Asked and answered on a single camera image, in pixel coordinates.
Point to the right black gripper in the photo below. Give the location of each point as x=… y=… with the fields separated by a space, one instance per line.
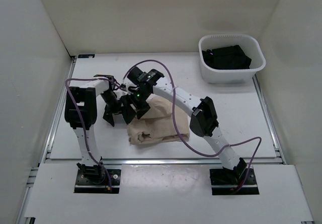
x=141 y=109

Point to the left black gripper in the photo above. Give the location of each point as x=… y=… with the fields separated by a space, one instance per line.
x=107 y=116

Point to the beige trousers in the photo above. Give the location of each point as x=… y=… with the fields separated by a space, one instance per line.
x=155 y=126

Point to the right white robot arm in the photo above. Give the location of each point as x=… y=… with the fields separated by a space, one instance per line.
x=202 y=113

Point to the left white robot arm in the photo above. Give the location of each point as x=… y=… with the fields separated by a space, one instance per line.
x=81 y=113

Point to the black folded trousers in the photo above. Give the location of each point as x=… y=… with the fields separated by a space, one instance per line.
x=226 y=58

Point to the white plastic basket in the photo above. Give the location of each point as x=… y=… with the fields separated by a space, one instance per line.
x=248 y=44

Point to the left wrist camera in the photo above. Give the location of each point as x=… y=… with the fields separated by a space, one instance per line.
x=108 y=77

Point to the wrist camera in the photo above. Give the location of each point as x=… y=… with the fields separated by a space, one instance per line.
x=108 y=77
x=137 y=76

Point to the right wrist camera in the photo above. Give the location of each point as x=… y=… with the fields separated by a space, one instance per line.
x=137 y=76

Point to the black corner bracket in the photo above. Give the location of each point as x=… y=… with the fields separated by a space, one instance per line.
x=82 y=56

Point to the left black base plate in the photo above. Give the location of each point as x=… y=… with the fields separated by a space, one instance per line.
x=85 y=185

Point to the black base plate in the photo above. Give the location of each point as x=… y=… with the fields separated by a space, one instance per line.
x=85 y=185
x=221 y=185

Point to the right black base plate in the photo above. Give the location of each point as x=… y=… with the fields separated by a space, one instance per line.
x=221 y=185

